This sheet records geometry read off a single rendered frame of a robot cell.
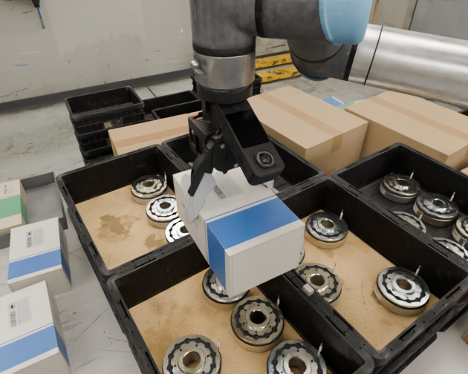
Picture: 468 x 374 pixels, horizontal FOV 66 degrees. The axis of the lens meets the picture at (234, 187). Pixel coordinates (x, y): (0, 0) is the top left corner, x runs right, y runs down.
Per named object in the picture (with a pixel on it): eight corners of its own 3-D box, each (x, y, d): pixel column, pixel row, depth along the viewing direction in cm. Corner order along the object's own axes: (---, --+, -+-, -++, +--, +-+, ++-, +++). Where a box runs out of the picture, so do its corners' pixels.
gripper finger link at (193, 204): (177, 205, 57) (205, 156, 55) (192, 227, 53) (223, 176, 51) (161, 201, 55) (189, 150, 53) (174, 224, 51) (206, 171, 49)
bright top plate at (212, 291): (259, 289, 75) (259, 288, 75) (215, 310, 71) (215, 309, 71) (235, 257, 82) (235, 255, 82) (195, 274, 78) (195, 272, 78)
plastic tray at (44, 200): (68, 228, 111) (63, 217, 108) (-5, 251, 104) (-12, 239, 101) (58, 182, 130) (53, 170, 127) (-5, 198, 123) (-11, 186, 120)
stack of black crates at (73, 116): (141, 145, 255) (130, 84, 227) (155, 167, 234) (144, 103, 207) (82, 161, 240) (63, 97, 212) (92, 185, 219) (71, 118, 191)
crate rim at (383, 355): (476, 283, 70) (481, 275, 69) (376, 371, 57) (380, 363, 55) (326, 181, 96) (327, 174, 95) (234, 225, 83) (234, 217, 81)
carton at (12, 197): (28, 237, 108) (21, 223, 104) (6, 244, 105) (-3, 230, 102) (25, 192, 125) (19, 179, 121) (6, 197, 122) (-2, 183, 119)
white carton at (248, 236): (298, 266, 56) (305, 224, 50) (229, 298, 51) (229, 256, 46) (235, 194, 69) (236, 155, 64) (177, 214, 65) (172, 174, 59)
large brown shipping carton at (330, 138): (356, 168, 136) (368, 122, 124) (299, 199, 123) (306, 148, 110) (284, 128, 162) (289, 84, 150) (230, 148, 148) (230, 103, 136)
